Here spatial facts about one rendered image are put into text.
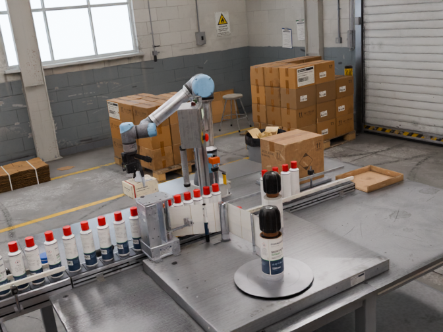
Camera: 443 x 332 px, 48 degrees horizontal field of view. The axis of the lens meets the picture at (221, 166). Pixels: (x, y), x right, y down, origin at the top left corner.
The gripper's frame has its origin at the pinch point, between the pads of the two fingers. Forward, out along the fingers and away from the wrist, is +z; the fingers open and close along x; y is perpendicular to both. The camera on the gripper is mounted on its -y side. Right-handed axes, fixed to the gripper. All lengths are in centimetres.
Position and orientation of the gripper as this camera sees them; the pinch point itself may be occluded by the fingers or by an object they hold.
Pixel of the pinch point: (140, 183)
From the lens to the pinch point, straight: 286.0
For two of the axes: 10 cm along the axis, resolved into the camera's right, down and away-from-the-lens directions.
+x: 5.8, 1.9, -7.9
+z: 1.1, 9.4, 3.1
